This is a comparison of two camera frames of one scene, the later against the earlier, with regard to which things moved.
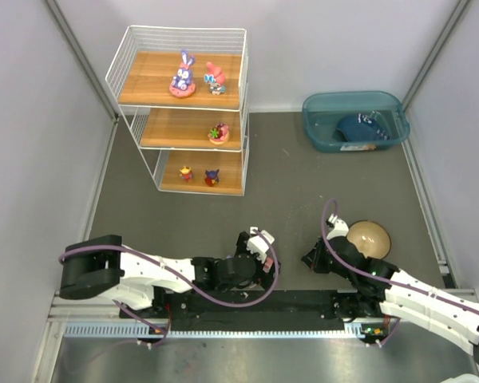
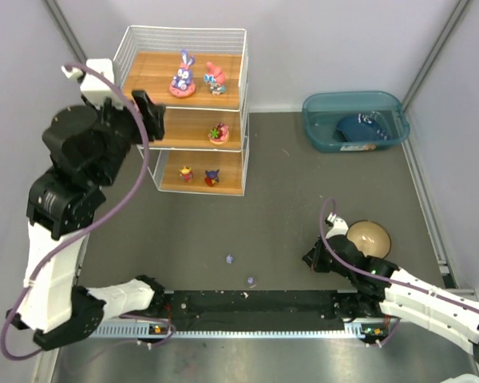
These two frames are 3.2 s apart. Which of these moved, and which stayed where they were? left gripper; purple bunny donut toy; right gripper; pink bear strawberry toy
Moved: left gripper
Stayed: right gripper; purple bunny donut toy; pink bear strawberry toy
